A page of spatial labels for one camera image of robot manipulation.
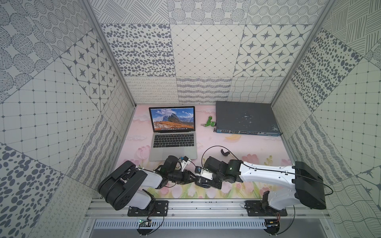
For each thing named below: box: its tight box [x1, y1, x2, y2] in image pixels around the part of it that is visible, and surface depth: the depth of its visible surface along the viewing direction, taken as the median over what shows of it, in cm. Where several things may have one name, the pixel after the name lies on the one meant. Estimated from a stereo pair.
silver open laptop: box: [148, 106, 198, 162], surface depth 100 cm
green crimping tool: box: [200, 115, 217, 127], surface depth 109 cm
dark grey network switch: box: [213, 100, 283, 137], surface depth 109 cm
